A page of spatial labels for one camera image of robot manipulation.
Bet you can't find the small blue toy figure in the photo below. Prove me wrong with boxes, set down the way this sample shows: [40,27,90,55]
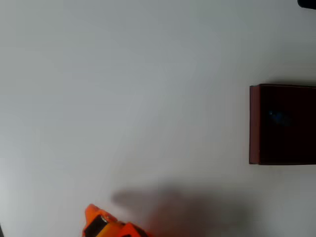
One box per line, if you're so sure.
[268,110,293,127]

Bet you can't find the dark red open box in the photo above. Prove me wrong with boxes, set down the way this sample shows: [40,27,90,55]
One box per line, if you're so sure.
[248,83,316,165]

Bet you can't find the black object at table edge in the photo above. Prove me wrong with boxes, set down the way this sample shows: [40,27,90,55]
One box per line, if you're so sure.
[297,0,316,10]

